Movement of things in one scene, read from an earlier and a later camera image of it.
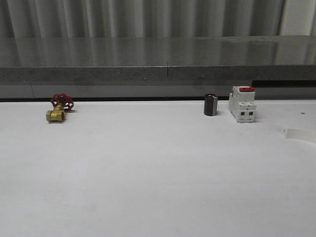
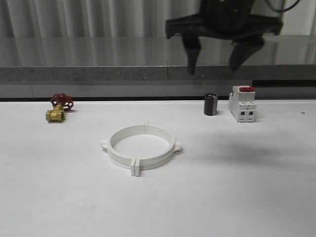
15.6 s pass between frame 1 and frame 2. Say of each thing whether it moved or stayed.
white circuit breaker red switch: stayed
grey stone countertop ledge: stayed
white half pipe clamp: moved
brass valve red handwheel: stayed
